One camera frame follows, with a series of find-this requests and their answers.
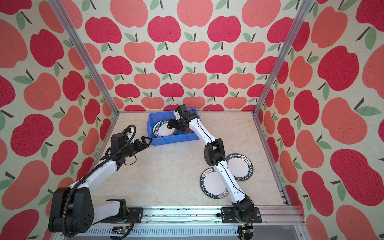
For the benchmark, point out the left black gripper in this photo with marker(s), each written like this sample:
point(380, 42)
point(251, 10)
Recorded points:
point(139, 147)

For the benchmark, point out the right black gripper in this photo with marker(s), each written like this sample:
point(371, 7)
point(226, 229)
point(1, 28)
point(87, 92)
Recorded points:
point(171, 124)

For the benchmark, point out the green rim plate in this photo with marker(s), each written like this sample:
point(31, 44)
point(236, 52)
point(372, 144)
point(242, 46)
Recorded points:
point(212, 185)
point(240, 166)
point(161, 129)

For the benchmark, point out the green rim plate front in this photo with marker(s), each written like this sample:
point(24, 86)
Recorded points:
point(212, 185)

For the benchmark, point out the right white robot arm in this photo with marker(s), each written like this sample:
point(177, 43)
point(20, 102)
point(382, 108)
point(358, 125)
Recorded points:
point(214, 155)

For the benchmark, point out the blue plastic bin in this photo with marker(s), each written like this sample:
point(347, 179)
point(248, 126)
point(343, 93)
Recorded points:
point(180, 136)

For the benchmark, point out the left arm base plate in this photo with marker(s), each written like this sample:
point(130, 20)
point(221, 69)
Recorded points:
point(133, 214)

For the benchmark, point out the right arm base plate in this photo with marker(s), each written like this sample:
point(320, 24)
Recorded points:
point(228, 216)

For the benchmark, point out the left aluminium frame post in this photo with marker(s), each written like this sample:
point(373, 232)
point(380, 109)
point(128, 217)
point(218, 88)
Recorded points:
point(71, 31)

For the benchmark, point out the aluminium frame post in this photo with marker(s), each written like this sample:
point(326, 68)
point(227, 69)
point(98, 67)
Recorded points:
point(301, 15)
point(71, 31)

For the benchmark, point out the aluminium front rail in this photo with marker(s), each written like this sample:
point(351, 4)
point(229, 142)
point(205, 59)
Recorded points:
point(278, 222)

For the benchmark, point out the right aluminium frame post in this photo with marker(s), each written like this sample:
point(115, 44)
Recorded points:
point(301, 15)

